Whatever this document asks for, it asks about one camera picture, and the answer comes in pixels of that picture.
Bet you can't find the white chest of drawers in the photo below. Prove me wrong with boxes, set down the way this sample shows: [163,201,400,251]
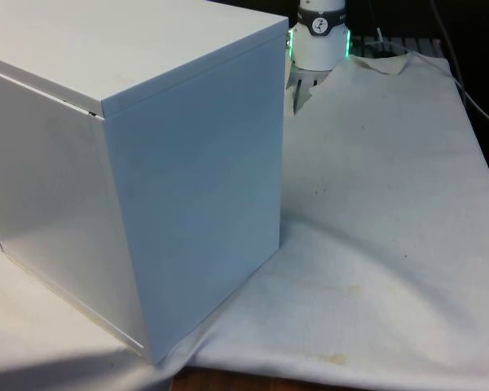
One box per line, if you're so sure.
[0,0,292,365]

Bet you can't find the grey cable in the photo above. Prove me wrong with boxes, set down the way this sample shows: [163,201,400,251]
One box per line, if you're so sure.
[433,0,489,127]

